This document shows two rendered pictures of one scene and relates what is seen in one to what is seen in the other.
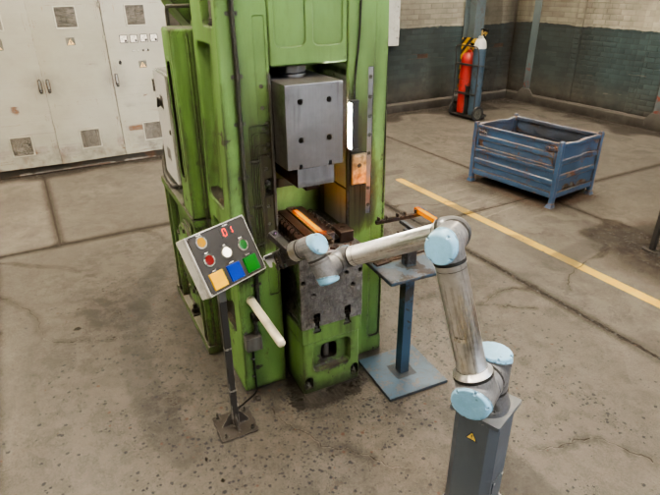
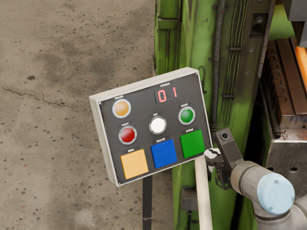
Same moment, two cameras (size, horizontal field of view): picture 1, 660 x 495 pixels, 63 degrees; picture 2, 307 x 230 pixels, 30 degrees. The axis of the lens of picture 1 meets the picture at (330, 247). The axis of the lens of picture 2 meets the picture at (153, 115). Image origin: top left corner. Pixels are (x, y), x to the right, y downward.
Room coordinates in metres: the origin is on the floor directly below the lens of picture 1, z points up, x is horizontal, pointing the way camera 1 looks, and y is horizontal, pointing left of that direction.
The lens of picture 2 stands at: (1.05, -0.04, 2.34)
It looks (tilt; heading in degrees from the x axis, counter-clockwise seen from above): 45 degrees down; 25
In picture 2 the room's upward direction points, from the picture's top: 1 degrees clockwise
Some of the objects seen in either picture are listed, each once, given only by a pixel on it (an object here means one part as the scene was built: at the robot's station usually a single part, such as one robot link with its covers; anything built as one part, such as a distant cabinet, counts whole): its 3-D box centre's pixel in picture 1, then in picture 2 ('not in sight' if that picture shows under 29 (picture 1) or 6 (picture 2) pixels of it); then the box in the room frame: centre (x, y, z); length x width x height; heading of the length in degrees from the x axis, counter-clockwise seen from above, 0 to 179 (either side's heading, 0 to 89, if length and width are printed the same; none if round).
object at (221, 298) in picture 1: (227, 344); (147, 211); (2.22, 0.53, 0.54); 0.04 x 0.04 x 1.08; 27
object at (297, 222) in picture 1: (301, 227); (298, 80); (2.72, 0.16, 0.96); 0.42 x 0.20 x 0.09; 27
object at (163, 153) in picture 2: (235, 271); (163, 153); (2.13, 0.43, 1.01); 0.07 x 0.05 x 0.07; 142
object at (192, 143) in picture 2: (250, 262); (192, 143); (2.21, 0.37, 1.01); 0.07 x 0.05 x 0.07; 142
